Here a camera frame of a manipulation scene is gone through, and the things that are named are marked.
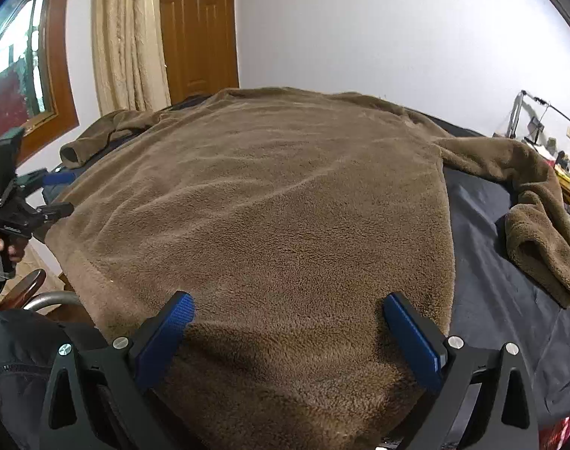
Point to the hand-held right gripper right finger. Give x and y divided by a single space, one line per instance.
411 337

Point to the wooden door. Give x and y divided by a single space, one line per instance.
200 28

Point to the chair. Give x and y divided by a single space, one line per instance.
31 285

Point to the beige curtain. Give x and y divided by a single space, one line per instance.
125 37

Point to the brown fleece sweater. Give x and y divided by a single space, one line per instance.
266 220

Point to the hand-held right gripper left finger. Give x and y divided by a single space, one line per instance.
165 337

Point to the dark bed sheet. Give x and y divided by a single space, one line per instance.
482 253

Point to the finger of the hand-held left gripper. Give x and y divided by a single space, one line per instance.
55 212
55 179

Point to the wooden framed window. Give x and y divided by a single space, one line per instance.
17 56

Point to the floral patterned quilt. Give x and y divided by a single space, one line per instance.
568 433

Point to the person's black jacket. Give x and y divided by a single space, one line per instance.
17 375

